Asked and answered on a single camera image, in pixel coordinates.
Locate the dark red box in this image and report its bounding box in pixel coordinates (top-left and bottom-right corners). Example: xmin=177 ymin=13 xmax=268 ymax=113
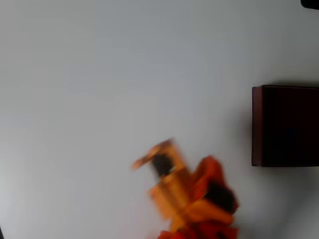
xmin=251 ymin=84 xmax=319 ymax=168

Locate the black object at corner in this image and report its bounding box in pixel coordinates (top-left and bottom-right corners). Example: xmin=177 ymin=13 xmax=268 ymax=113
xmin=300 ymin=0 xmax=319 ymax=10

